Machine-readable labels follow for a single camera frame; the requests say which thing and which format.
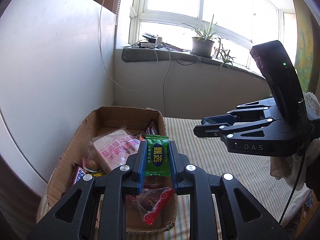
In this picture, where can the small potted plant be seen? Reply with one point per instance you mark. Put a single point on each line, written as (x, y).
(224, 55)

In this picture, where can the potted plant dark pot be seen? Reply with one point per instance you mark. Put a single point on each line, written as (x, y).
(204, 40)

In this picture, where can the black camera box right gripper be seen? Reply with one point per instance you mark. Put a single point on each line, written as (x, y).
(276, 67)

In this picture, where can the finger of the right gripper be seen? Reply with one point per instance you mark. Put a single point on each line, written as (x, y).
(215, 130)
(237, 115)

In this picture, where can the striped table cloth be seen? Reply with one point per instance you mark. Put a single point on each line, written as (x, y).
(252, 171)

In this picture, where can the brown cardboard box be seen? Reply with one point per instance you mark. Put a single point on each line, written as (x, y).
(98, 122)

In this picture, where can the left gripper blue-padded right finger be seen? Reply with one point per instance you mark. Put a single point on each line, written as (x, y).
(220, 206)

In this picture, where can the brown round jelly cup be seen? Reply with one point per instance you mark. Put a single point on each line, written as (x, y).
(90, 165)

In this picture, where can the white power adapter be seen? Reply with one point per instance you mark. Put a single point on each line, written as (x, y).
(150, 41)

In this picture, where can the dark cookie bag red trim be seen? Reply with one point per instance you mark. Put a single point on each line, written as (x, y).
(149, 203)

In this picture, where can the packaged toast bread slice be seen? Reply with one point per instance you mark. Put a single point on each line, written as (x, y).
(112, 149)

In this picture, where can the snickers bar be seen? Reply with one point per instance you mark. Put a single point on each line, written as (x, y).
(78, 173)

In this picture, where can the dark window sill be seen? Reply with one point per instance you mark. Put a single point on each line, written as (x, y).
(135, 54)

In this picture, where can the black snack wrapper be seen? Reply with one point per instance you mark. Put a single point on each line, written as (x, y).
(151, 128)

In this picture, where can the green candy packet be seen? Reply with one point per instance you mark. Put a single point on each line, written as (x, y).
(157, 163)

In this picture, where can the white cabinet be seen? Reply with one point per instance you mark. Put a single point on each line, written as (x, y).
(56, 66)

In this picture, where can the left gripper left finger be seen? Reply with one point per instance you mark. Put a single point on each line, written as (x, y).
(95, 206)

